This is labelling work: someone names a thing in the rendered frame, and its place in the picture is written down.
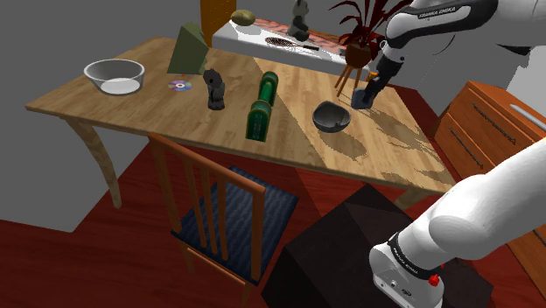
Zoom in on red-leaved potted plant on stand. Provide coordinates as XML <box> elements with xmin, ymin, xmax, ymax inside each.
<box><xmin>328</xmin><ymin>0</ymin><xmax>413</xmax><ymax>98</ymax></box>

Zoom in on blue-grey small box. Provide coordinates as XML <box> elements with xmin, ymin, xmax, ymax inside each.
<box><xmin>351</xmin><ymin>87</ymin><xmax>377</xmax><ymax>110</ymax></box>

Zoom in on dark grey bowl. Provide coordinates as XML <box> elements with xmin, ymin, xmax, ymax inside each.
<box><xmin>311</xmin><ymin>100</ymin><xmax>353</xmax><ymax>134</ymax></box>

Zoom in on orange chest of drawers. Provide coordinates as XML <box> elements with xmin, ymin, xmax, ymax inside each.
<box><xmin>428</xmin><ymin>80</ymin><xmax>546</xmax><ymax>299</ymax></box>

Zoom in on green bookends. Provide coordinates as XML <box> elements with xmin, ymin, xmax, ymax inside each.
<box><xmin>245</xmin><ymin>71</ymin><xmax>280</xmax><ymax>144</ymax></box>

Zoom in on white sideboard with items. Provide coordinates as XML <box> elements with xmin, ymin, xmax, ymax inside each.
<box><xmin>211</xmin><ymin>0</ymin><xmax>373</xmax><ymax>72</ymax></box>

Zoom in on black figure statue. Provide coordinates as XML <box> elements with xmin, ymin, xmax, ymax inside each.
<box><xmin>201</xmin><ymin>68</ymin><xmax>227</xmax><ymax>111</ymax></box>

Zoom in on orange wooden door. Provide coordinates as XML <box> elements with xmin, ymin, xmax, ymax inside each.
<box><xmin>199</xmin><ymin>0</ymin><xmax>238</xmax><ymax>48</ymax></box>

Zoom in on dark robot stand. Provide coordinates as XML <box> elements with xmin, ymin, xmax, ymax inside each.
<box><xmin>261</xmin><ymin>183</ymin><xmax>496</xmax><ymax>308</ymax></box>

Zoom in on olive green wedge box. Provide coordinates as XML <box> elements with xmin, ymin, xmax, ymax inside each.
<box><xmin>165</xmin><ymin>22</ymin><xmax>211</xmax><ymax>77</ymax></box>

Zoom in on shiny compact disc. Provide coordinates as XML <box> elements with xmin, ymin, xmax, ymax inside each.
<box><xmin>167</xmin><ymin>79</ymin><xmax>193</xmax><ymax>93</ymax></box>

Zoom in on wooden chair with blue seat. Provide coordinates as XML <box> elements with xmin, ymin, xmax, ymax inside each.
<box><xmin>146</xmin><ymin>131</ymin><xmax>300</xmax><ymax>308</ymax></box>

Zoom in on wooden table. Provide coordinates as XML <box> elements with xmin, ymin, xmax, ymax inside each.
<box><xmin>24</xmin><ymin>36</ymin><xmax>458</xmax><ymax>210</ymax></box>

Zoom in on clear glass bowl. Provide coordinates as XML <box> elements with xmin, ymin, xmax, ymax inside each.
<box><xmin>82</xmin><ymin>58</ymin><xmax>146</xmax><ymax>97</ymax></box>

